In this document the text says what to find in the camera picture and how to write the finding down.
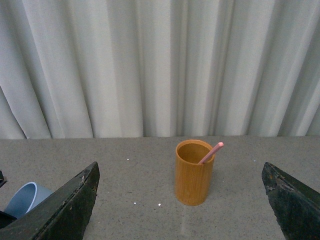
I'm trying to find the right gripper dark left finger camera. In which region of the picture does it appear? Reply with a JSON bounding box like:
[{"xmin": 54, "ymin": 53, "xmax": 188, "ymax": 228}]
[{"xmin": 0, "ymin": 161, "xmax": 100, "ymax": 240}]

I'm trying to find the right gripper dark right finger camera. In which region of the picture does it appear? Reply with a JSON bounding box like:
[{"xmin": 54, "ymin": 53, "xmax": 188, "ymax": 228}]
[{"xmin": 261, "ymin": 162, "xmax": 320, "ymax": 240}]

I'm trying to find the blue plastic cup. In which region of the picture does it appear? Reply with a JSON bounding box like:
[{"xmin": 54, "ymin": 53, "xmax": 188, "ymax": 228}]
[{"xmin": 4, "ymin": 182, "xmax": 53, "ymax": 219}]

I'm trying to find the pink chopstick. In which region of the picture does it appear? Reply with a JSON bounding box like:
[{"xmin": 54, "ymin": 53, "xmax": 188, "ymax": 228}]
[{"xmin": 199, "ymin": 142, "xmax": 224, "ymax": 164}]

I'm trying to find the bamboo chopstick holder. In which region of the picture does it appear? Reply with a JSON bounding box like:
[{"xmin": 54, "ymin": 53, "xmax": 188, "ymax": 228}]
[{"xmin": 174, "ymin": 139, "xmax": 215, "ymax": 206}]

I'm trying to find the dark object at left edge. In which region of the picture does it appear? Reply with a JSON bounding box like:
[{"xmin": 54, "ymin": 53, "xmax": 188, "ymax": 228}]
[{"xmin": 0, "ymin": 171, "xmax": 7, "ymax": 188}]

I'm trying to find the white pleated curtain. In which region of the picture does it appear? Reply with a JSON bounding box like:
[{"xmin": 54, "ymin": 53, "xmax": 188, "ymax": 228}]
[{"xmin": 0, "ymin": 0, "xmax": 320, "ymax": 139}]

